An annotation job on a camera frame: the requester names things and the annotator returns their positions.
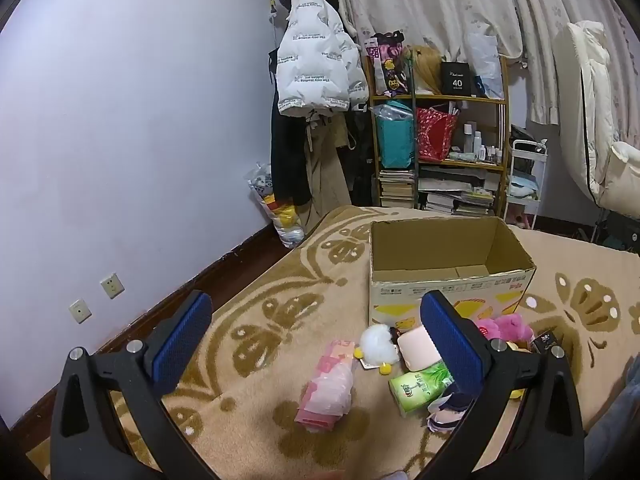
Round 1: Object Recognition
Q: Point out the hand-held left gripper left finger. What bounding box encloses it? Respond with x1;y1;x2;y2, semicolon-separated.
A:
50;289;216;480

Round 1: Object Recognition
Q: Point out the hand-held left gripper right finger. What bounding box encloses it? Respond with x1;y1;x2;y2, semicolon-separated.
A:
419;289;586;480

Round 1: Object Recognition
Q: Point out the pink soft foam block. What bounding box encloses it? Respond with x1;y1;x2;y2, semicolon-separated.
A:
396;326;443;372

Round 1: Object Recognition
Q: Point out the pink plush toy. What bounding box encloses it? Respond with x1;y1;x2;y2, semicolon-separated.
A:
475;313;535;343

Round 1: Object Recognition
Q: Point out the cardboard box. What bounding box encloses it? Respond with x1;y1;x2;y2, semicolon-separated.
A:
369;216;537;329

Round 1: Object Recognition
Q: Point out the green tissue pack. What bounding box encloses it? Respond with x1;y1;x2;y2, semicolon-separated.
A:
388;362;455;417

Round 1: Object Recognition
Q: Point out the white plush duck toy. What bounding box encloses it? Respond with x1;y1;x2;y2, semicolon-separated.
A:
353;324;401;376

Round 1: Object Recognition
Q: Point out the small black packet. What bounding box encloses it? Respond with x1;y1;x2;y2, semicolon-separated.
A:
531;329;559;356

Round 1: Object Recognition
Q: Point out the pink tissue pack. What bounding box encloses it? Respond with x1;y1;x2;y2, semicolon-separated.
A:
295;339;357;433

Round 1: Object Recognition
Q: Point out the pile of magazines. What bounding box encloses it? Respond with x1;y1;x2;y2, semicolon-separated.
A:
419;166;497;217

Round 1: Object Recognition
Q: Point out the plastic bag of toys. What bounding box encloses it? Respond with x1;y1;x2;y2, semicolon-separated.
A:
244;162;307;250

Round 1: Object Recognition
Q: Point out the stack of books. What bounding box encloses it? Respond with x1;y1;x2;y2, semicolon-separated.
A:
378;169;417;209

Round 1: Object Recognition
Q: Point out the person's own leg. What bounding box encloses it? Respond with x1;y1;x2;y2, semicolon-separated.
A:
582;355;640;480

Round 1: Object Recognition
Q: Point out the white trolley cart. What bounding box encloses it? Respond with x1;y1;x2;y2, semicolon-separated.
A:
504;139;549;229

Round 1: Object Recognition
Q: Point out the group of cosmetic bottles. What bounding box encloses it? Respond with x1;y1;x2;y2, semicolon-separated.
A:
450;121;504;164

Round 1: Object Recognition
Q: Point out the black hanging garment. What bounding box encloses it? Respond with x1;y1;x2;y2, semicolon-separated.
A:
344;107;377;207

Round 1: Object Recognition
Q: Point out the red patterned bag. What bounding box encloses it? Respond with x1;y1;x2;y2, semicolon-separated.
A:
415;106;459;163

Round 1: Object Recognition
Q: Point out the teal bag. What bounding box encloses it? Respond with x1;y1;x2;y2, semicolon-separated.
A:
375;104;417;169

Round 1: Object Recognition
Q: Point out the black coat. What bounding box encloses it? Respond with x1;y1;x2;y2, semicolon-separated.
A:
269;47;313;207

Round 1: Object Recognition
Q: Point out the green pole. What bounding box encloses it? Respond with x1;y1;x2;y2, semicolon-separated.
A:
409;57;419;209

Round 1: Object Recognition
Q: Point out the beige coat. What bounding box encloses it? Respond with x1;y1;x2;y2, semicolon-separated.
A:
299;110;352;233

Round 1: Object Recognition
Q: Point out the wooden shelf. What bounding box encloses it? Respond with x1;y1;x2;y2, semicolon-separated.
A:
364;52;511;218

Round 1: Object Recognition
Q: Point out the black box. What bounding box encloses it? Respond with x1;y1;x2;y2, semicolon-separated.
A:
440;61;475;97

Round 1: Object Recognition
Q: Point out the cream folded mattress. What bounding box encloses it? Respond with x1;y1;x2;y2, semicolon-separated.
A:
552;21;640;222

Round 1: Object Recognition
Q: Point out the blonde wig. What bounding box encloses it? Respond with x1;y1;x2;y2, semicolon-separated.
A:
404;45;444;95

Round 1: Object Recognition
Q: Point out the purple printed packet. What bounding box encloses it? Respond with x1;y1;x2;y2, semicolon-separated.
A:
364;32;407;97

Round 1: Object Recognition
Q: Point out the white plastic bag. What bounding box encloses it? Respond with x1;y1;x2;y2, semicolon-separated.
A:
462;32;504;100

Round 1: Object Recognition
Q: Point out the white puffer jacket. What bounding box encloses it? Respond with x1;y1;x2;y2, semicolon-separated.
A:
276;0;371;118

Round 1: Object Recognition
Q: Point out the floral curtain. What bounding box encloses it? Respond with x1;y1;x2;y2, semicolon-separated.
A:
320;0;640;126

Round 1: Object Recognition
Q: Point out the wall socket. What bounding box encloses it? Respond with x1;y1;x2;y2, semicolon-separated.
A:
100;272;125;301
68;299;92;325

